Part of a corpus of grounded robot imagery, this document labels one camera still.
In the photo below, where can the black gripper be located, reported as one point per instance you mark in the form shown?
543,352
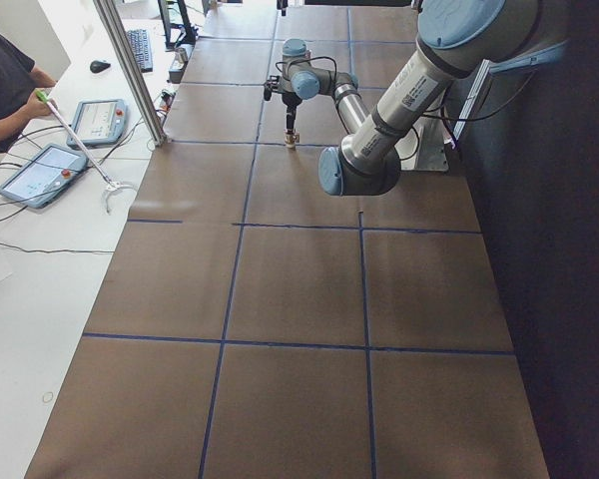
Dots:
291,101

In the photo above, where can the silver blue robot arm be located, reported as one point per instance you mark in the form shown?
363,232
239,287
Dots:
453,38

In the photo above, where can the black monitor stand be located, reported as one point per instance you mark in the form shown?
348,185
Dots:
177,26

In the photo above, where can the steel cylinder weight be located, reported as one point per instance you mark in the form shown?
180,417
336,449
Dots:
182,53

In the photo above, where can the black computer keyboard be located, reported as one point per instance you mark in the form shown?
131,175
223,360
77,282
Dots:
140,43

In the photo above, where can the far blue teach pendant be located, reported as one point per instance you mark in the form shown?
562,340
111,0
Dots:
100,123

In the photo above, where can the blue teach pendant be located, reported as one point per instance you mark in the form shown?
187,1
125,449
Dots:
45,177
100,123

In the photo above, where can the pink metal reacher rod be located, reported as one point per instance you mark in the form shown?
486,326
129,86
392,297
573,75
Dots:
113,187

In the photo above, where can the black computer mouse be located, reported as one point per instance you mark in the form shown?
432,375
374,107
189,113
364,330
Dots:
99,66

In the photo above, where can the near blue teach pendant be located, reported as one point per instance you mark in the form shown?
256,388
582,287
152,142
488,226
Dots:
45,177

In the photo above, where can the seated person in black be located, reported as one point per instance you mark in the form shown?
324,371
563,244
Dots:
20,79

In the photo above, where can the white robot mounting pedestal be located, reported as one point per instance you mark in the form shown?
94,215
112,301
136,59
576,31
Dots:
423,150

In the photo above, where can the aluminium frame post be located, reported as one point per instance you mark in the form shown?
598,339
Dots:
114,27

